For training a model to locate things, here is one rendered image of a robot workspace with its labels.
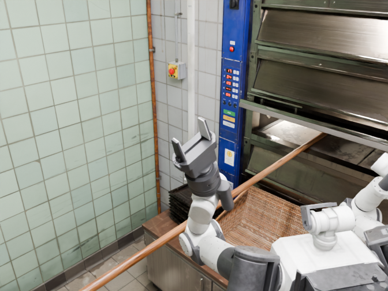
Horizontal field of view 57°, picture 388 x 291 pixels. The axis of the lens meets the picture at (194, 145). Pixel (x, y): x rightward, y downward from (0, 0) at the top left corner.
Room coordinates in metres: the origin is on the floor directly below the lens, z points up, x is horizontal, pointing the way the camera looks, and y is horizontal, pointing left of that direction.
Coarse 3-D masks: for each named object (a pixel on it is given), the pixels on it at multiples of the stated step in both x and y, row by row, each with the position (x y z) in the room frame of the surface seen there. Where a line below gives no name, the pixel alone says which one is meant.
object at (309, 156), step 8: (256, 136) 1.92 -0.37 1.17; (264, 136) 1.91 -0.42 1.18; (272, 136) 1.91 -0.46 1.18; (272, 144) 1.85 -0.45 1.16; (280, 144) 1.81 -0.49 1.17; (288, 144) 1.80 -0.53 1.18; (296, 144) 1.80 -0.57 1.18; (288, 152) 1.77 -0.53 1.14; (304, 152) 1.71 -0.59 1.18; (312, 152) 1.70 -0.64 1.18; (320, 152) 1.70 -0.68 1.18; (312, 160) 1.67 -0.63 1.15; (320, 160) 1.64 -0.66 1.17; (328, 160) 1.62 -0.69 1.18; (336, 160) 1.62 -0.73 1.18; (336, 168) 1.58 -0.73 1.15; (344, 168) 1.56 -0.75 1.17; (352, 168) 1.54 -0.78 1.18; (360, 168) 1.54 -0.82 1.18; (352, 176) 1.52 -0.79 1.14; (360, 176) 1.50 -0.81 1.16; (368, 176) 1.47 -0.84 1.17; (376, 176) 1.46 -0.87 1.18
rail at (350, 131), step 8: (248, 104) 1.80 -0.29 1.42; (256, 104) 1.77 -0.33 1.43; (280, 112) 1.67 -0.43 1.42; (288, 112) 1.64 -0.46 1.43; (304, 120) 1.58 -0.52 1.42; (312, 120) 1.55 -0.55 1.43; (336, 128) 1.47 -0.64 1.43; (344, 128) 1.45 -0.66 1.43; (360, 136) 1.39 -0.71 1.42; (368, 136) 1.37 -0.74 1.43; (384, 144) 1.33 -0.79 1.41
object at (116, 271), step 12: (312, 144) 1.78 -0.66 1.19; (288, 156) 1.61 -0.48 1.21; (276, 168) 1.51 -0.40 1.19; (252, 180) 1.39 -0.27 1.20; (240, 192) 1.31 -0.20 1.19; (180, 228) 1.06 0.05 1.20; (156, 240) 0.99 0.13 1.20; (168, 240) 1.00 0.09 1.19; (144, 252) 0.93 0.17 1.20; (120, 264) 0.87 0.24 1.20; (132, 264) 0.89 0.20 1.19; (108, 276) 0.83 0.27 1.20; (84, 288) 0.78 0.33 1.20; (96, 288) 0.79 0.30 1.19
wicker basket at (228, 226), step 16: (256, 192) 1.85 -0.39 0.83; (240, 208) 1.83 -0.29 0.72; (256, 208) 1.81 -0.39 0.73; (272, 208) 1.75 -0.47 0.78; (288, 208) 1.70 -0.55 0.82; (224, 224) 1.71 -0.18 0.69; (240, 224) 1.83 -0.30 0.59; (256, 224) 1.78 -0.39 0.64; (272, 224) 1.72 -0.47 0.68; (288, 224) 1.66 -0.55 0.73; (240, 240) 1.69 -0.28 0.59; (256, 240) 1.68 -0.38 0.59; (272, 240) 1.68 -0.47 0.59
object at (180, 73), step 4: (168, 64) 2.34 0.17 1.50; (172, 64) 2.32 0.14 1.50; (176, 64) 2.30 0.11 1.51; (180, 64) 2.30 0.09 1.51; (184, 64) 2.32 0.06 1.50; (168, 68) 2.35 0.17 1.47; (172, 68) 2.32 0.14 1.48; (180, 68) 2.30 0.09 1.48; (184, 68) 2.32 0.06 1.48; (176, 72) 2.29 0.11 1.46; (180, 72) 2.30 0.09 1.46; (184, 72) 2.32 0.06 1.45; (172, 76) 2.32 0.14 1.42; (176, 76) 2.29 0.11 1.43; (180, 76) 2.30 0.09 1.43; (184, 76) 2.32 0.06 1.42
